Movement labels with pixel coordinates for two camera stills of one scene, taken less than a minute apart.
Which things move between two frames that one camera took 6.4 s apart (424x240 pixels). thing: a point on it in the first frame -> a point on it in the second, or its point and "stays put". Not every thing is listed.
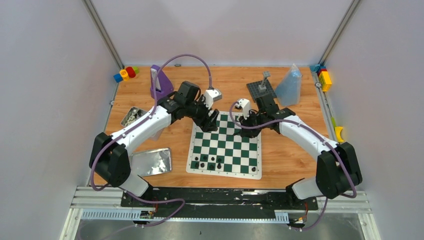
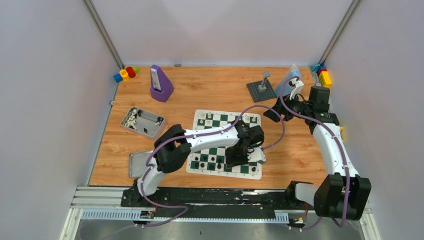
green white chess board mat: x=221 y=153 stays put
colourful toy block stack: x=124 y=75 stays put
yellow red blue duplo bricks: x=323 y=76 stays put
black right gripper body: x=253 y=120 -> x=300 y=107
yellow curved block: x=338 y=130 stays put
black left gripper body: x=205 y=119 -> x=236 y=156
